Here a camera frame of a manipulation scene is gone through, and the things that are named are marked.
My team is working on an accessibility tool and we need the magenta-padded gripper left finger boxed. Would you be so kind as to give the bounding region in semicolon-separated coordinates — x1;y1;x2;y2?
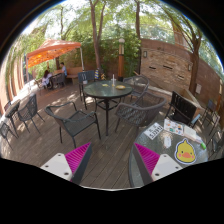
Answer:
41;143;92;185

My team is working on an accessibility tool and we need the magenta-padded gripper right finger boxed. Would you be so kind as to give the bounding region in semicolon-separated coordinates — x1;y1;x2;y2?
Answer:
133;143;182;185

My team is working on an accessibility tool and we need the white black-patterned card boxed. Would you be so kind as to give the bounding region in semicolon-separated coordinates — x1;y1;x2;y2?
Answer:
144;122;163;140

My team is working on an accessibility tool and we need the round glass table near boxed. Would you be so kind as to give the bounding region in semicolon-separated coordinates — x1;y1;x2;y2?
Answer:
129;120;208;187

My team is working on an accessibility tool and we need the colourful picture book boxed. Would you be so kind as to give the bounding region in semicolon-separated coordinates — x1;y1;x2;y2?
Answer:
164;119;183;136

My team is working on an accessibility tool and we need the open white book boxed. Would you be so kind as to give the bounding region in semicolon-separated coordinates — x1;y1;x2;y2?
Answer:
184;126;202;143

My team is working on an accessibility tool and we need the dark wicker chair front left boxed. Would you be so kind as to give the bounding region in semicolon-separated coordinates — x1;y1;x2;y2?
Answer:
45;101;101;144

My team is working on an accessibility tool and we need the dark wicker chair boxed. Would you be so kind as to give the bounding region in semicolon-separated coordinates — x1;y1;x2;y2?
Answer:
17;94;40;129
45;101;101;144
115;92;166;131
123;75;149;97

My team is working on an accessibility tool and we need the dark wicker chair front right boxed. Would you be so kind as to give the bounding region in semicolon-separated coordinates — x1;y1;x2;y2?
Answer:
115;92;166;131

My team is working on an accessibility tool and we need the green small object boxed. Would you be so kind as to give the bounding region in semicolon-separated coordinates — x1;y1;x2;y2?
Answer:
200;142;206;150

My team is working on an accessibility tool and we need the dark wicker chair far left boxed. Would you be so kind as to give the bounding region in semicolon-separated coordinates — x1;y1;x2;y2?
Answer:
17;94;40;129

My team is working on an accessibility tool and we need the round green glass table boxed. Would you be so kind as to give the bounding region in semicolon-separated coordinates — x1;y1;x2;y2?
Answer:
84;80;133;125

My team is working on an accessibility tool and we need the small dark table left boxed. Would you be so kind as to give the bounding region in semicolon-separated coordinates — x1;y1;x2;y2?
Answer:
4;100;20;131

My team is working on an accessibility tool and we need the dark wicker chair back right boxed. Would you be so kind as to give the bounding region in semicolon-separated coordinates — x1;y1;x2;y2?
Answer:
123;75;149;97

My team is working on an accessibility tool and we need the yellow dish on table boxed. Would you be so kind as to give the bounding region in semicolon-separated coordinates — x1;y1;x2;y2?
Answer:
116;85;125;90

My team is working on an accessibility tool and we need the seated person in white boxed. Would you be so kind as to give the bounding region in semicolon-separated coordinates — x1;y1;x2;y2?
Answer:
42;70;52;89

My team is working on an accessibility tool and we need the dark chair back left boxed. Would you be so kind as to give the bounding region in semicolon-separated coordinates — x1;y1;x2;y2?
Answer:
78;70;95;102

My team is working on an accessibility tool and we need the white bottle on table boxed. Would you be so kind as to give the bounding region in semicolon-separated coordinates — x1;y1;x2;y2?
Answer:
112;74;115;87

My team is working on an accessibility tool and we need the seated person in blue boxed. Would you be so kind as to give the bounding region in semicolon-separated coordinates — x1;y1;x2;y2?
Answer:
60;62;67;77

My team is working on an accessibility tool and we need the orange canopy tent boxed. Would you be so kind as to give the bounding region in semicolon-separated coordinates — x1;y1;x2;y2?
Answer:
25;38;85;72

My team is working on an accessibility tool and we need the wooden lamp post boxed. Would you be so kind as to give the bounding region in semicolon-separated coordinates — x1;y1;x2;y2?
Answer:
118;38;125;81

